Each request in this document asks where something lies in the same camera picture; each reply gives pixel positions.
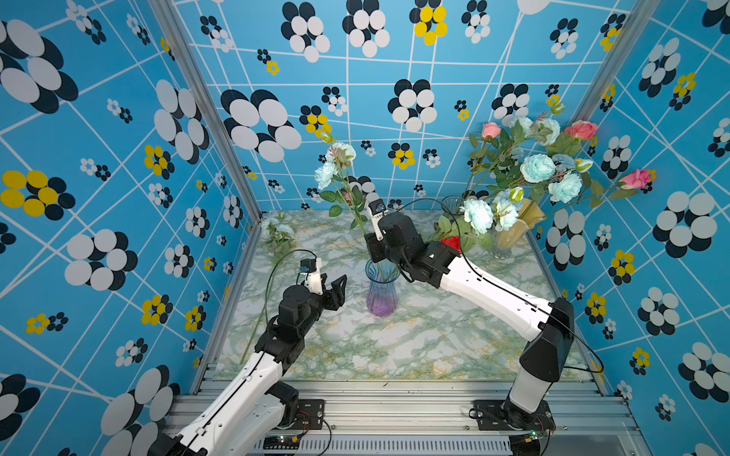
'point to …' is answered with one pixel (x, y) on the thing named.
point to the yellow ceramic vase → (509, 233)
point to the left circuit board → (280, 442)
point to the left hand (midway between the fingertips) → (339, 273)
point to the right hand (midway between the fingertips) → (376, 231)
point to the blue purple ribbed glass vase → (381, 294)
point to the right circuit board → (526, 445)
